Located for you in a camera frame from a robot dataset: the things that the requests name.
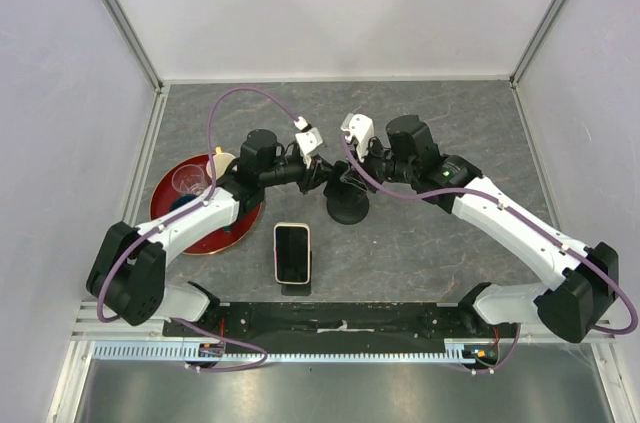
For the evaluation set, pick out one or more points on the blue mug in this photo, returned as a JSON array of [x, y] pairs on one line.
[[181, 201]]

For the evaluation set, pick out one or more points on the left aluminium frame post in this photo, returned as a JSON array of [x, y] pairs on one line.
[[133, 42]]

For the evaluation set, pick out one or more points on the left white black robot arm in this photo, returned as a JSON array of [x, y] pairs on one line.
[[128, 277]]

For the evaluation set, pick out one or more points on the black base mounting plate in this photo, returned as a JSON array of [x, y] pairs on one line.
[[245, 320]]

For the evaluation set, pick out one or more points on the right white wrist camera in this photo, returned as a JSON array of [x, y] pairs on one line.
[[358, 130]]

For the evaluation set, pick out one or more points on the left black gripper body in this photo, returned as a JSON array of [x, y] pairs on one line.
[[306, 174]]

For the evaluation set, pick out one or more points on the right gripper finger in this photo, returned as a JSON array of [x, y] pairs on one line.
[[358, 182], [352, 170]]

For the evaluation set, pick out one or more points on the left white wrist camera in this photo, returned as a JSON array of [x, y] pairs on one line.
[[308, 139]]

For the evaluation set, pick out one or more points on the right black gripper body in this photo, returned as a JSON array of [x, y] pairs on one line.
[[379, 163]]

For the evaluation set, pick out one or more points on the black smartphone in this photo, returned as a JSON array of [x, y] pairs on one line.
[[343, 188]]

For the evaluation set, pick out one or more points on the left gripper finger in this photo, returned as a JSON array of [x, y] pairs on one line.
[[330, 182], [328, 169]]

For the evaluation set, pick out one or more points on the yellow cup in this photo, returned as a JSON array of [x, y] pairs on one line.
[[219, 163]]

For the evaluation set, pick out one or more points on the slotted cable duct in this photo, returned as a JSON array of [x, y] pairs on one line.
[[197, 353]]

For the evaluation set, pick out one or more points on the front aluminium rail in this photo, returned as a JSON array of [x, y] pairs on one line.
[[88, 324]]

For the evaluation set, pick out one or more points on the pink-case smartphone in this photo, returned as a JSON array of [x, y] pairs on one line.
[[292, 253]]

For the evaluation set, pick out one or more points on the red round tray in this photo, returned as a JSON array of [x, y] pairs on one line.
[[215, 242]]

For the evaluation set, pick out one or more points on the black round-base phone holder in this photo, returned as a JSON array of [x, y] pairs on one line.
[[348, 209]]

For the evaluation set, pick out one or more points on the right aluminium frame post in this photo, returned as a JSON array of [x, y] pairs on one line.
[[540, 34]]

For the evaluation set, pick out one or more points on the aluminium frame post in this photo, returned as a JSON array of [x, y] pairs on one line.
[[133, 42], [540, 34]]

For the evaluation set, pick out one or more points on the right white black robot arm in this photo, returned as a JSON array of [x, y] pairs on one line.
[[576, 284]]

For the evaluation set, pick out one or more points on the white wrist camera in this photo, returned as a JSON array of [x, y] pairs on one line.
[[308, 139], [358, 130]]

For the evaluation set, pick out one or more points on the clear plastic cup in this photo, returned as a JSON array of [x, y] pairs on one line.
[[189, 179]]

